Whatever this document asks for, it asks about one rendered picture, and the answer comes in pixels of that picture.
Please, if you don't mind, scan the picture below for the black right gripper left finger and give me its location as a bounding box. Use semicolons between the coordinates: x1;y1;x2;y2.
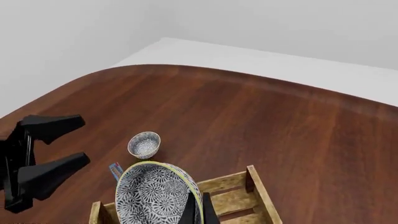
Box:
179;195;202;224

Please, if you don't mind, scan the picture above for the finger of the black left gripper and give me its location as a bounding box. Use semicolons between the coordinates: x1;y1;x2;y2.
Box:
19;114;86;146
17;151;91;202

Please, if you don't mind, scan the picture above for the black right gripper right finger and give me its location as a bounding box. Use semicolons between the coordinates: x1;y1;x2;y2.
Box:
201;192;223;224

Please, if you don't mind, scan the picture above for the large black-white floral patterned bowl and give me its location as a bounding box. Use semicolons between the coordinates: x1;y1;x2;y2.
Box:
114;161;205;224

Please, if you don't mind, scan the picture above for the wooden slat tray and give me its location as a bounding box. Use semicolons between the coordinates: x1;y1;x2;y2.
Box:
88;164;283;224

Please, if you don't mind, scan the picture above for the small blue patterned bowl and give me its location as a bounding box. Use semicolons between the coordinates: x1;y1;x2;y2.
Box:
127;131;162;161

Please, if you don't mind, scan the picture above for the small blue-red printed box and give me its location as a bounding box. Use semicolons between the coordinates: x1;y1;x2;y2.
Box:
108;161;126;182

